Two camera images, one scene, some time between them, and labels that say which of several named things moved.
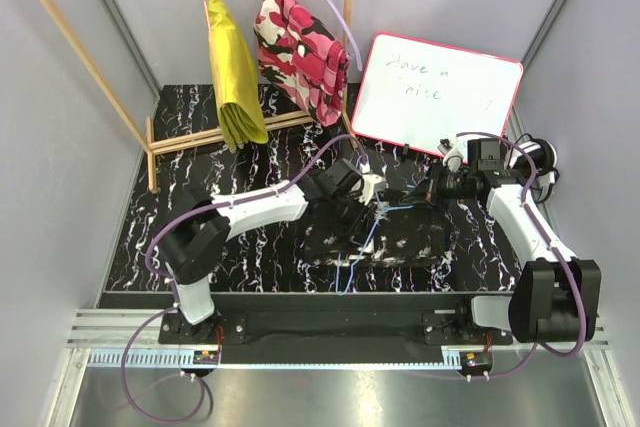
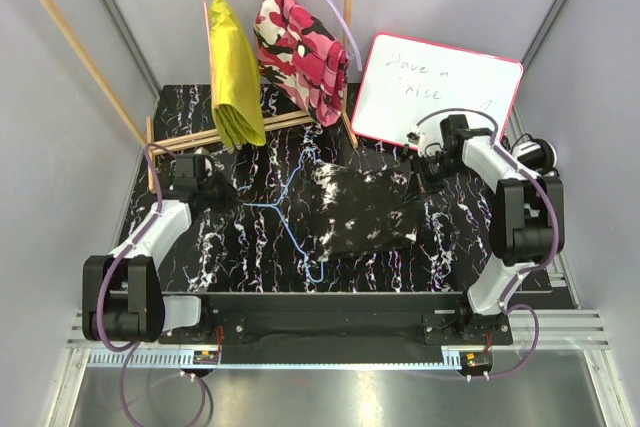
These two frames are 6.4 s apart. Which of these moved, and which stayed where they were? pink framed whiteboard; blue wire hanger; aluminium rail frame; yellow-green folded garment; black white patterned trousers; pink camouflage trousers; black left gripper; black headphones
Moved: black left gripper; blue wire hanger; black white patterned trousers
Stayed: pink camouflage trousers; pink framed whiteboard; aluminium rail frame; black headphones; yellow-green folded garment
